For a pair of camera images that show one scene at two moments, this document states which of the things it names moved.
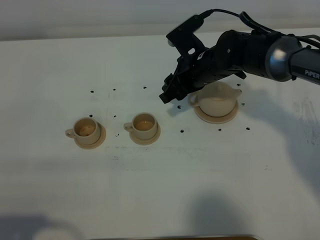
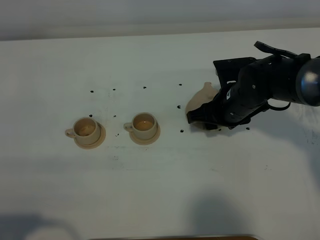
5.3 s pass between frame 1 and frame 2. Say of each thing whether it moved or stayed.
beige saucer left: stayed
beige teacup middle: stayed
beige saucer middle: stayed
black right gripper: moved
